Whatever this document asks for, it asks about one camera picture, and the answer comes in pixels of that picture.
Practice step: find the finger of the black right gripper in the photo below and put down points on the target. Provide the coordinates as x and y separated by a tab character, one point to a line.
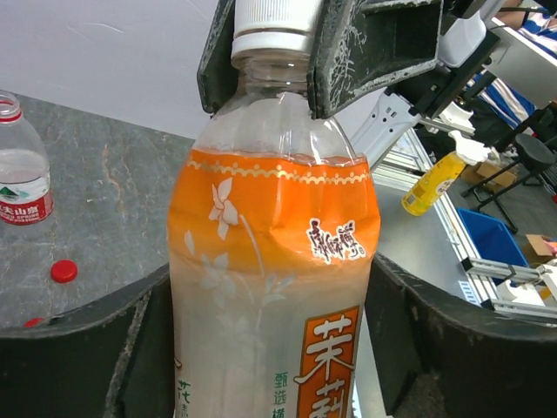
216	77

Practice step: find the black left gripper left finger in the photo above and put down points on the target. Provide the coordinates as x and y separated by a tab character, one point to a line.
112	357

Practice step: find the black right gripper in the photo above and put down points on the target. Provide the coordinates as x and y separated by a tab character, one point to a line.
362	46

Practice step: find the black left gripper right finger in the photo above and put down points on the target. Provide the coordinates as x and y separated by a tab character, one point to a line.
438	355

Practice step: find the orange drink bottle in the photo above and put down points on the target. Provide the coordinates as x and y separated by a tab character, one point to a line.
271	231

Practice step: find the clear bottle red cap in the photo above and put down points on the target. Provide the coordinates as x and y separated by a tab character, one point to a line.
26	195

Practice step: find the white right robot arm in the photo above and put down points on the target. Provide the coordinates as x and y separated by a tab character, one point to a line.
383	122

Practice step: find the white orange-bottle cap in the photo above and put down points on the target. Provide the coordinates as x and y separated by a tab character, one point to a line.
285	25

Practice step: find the yellow spray bottle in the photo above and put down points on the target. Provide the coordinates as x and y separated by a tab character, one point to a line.
436	181

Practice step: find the blue plastic bin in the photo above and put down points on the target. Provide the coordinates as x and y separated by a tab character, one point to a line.
491	238

